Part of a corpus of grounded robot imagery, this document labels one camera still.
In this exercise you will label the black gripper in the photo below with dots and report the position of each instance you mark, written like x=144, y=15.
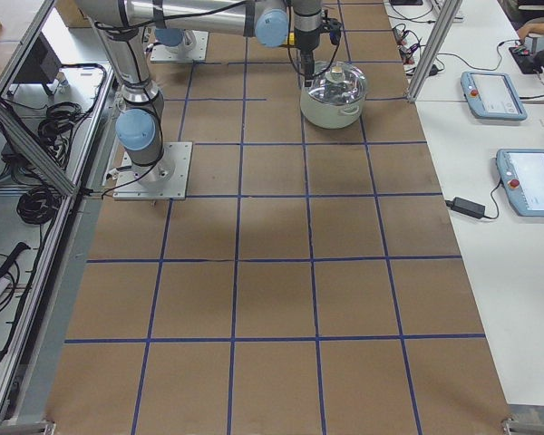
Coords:
x=306, y=40

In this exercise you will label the glass pot lid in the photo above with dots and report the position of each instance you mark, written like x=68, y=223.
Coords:
x=339, y=84

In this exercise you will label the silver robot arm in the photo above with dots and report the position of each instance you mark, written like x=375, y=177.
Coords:
x=120, y=25

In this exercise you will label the person forearm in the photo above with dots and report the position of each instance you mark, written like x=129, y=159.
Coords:
x=530, y=28

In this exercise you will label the pale green cooking pot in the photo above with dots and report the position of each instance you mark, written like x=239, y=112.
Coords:
x=329, y=116

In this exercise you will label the far teach pendant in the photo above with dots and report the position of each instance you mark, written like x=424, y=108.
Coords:
x=492, y=96

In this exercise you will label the teach pendant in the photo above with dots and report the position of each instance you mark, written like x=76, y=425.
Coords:
x=522, y=174
x=492, y=96

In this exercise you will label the black power adapter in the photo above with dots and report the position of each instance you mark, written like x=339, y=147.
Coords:
x=466, y=207

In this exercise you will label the black electronics box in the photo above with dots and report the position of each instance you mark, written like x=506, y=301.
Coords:
x=528, y=63

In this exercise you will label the near teach pendant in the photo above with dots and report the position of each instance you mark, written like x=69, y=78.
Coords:
x=522, y=174

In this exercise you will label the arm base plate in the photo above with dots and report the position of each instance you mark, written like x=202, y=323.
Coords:
x=168, y=179
x=179, y=46

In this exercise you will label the aluminium frame post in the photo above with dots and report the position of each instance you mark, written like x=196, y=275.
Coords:
x=434, y=43

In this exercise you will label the aluminium side frame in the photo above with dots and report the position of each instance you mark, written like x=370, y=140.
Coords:
x=51, y=107

